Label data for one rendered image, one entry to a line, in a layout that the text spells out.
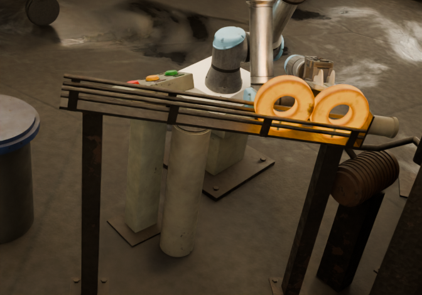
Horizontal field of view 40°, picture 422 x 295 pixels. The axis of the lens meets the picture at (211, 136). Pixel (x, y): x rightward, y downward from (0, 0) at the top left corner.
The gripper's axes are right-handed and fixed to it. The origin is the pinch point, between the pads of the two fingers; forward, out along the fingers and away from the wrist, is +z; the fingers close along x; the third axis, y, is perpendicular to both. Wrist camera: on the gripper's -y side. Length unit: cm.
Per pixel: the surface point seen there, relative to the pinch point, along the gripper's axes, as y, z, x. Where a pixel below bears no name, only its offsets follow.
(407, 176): -50, -75, 72
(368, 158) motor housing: -19.1, 1.2, 14.4
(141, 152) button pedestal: -28, -27, -50
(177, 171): -31, -17, -39
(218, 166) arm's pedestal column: -46, -69, -16
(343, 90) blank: 2.8, 13.5, -1.5
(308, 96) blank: 0.4, 12.8, -10.5
